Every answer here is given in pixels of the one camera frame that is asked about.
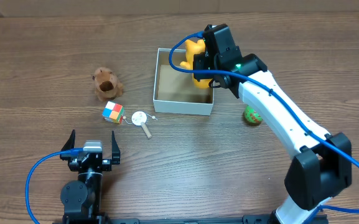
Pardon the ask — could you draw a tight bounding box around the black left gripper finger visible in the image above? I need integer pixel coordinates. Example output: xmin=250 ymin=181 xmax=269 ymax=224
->
xmin=60 ymin=129 xmax=75 ymax=161
xmin=111 ymin=131 xmax=121 ymax=164

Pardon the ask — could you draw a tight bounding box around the yellow rubber giraffe toy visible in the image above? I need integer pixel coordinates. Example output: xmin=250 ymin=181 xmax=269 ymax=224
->
xmin=180 ymin=39 xmax=211 ymax=89

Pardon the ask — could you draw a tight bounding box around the colourful two-by-two puzzle cube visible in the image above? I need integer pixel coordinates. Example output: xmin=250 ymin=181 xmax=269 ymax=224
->
xmin=102 ymin=101 xmax=124 ymax=124

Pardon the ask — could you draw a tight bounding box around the green patterned egg toy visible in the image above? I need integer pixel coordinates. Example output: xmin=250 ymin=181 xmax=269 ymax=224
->
xmin=243 ymin=105 xmax=263 ymax=126

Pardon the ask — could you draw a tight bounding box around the brown capybara plush toy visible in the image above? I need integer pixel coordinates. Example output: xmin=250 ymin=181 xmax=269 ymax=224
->
xmin=92 ymin=67 xmax=124 ymax=101

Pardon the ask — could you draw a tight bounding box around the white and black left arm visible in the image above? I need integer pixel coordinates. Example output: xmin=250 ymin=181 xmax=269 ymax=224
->
xmin=60 ymin=130 xmax=121 ymax=224

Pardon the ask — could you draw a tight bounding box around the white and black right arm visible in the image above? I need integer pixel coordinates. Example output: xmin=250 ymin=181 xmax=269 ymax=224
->
xmin=186 ymin=50 xmax=352 ymax=223

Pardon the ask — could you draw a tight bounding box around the white pellet drum toy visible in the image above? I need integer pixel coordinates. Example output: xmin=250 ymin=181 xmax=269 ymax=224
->
xmin=123 ymin=111 xmax=157 ymax=139

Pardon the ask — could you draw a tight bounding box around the white open cardboard box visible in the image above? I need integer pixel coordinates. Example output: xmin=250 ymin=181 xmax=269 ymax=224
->
xmin=152 ymin=48 xmax=214 ymax=116

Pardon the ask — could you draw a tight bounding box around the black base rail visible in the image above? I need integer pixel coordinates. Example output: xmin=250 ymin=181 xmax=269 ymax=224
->
xmin=53 ymin=212 xmax=329 ymax=224

